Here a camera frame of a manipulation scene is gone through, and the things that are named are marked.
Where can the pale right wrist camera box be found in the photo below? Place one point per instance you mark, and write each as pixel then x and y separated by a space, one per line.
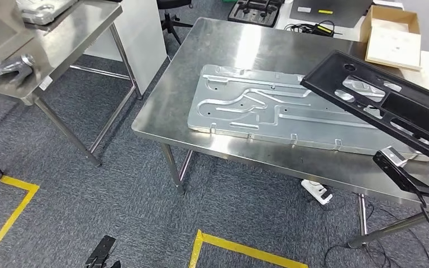
pixel 394 156

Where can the small stamped metal plate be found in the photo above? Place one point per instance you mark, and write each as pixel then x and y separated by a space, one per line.
pixel 44 11

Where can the brown cardboard box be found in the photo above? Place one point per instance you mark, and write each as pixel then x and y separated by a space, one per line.
pixel 388 14

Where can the white table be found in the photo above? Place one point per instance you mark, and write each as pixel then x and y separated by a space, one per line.
pixel 351 33

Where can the white power strip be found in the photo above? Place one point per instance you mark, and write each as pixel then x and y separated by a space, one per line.
pixel 316 192

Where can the black plastic panel part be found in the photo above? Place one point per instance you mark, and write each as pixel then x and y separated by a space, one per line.
pixel 325 79

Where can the black power adapter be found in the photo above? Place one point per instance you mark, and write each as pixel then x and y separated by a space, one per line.
pixel 323 29

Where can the yellow floor tape square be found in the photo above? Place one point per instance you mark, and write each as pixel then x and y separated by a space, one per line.
pixel 14 214
pixel 244 248

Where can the black moulded foam tray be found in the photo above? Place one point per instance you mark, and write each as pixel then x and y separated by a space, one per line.
pixel 236 14

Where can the plain white cabinet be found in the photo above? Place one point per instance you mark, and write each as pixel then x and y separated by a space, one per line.
pixel 144 44

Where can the grey tripod stand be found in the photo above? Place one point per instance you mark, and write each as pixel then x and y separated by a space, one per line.
pixel 218 48

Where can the black office chair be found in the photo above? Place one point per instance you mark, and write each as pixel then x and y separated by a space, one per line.
pixel 170 22

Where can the grey laptop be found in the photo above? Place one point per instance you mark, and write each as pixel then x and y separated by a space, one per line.
pixel 340 16

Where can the large stamped metal plate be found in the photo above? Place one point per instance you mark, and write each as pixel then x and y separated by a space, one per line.
pixel 236 96

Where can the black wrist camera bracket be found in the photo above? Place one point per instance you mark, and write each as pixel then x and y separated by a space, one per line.
pixel 396 174

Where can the grey cast metal part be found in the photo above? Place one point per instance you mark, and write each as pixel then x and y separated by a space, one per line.
pixel 11 70

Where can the small stainless steel table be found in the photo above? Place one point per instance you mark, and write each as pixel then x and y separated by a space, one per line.
pixel 74 33

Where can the black perforated bracket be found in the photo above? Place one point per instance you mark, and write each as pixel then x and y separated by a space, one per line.
pixel 101 251

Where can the white label sticker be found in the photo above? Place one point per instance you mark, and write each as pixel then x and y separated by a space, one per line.
pixel 46 83

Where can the white-lined cardboard lid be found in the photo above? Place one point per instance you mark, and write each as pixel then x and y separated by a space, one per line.
pixel 392 48

